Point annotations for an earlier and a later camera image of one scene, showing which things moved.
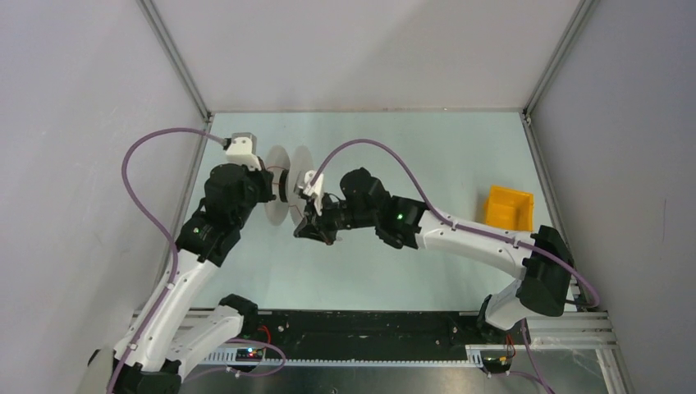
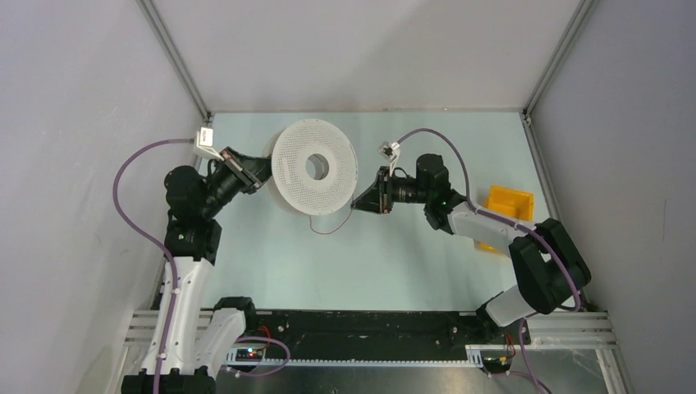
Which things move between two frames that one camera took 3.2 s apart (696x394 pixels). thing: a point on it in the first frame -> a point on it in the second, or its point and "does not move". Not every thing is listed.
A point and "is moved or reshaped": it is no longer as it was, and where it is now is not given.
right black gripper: x=309 y=226 -> x=378 y=198
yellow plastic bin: x=510 y=208 does not move
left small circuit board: x=249 y=355 does not move
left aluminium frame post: x=174 y=58 does not move
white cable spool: x=288 y=203 is moved or reshaped
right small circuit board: x=499 y=360 does not move
